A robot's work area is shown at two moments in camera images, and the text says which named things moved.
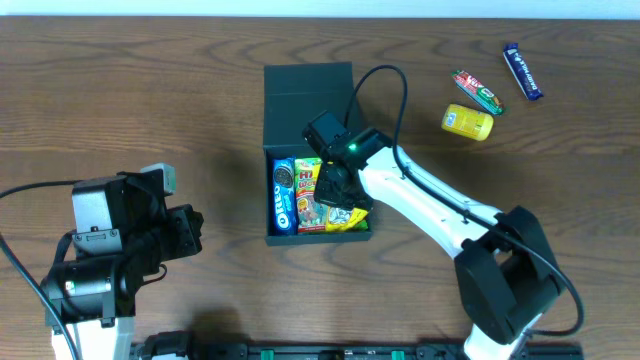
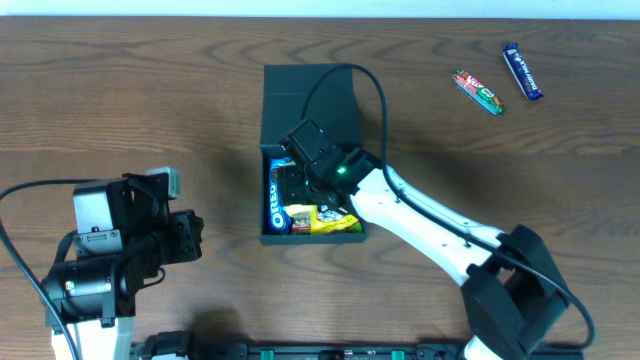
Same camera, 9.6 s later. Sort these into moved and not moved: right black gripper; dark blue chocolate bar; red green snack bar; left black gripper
Moved: right black gripper
Not moved: left black gripper; dark blue chocolate bar; red green snack bar
